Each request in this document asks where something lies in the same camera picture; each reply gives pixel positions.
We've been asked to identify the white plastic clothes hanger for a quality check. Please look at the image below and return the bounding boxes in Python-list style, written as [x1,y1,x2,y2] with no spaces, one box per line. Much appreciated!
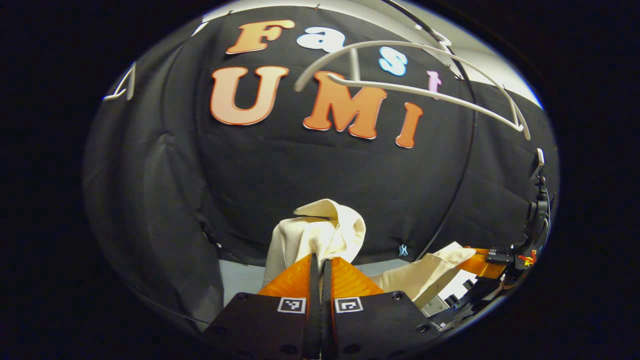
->
[102,62,137,102]
[294,40,532,142]

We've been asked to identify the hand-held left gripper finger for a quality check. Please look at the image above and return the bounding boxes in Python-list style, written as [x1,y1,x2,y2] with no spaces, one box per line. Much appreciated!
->
[320,257,443,360]
[202,253,321,360]

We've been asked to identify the black backdrop cloth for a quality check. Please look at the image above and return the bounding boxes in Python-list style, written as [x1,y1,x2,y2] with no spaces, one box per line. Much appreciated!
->
[82,5,561,331]

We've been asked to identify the black clothes rack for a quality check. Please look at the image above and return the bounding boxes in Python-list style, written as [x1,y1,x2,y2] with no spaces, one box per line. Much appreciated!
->
[382,0,478,261]

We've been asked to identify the cream jacket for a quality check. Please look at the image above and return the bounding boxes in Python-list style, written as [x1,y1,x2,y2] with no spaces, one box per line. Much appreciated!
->
[262,199,477,311]

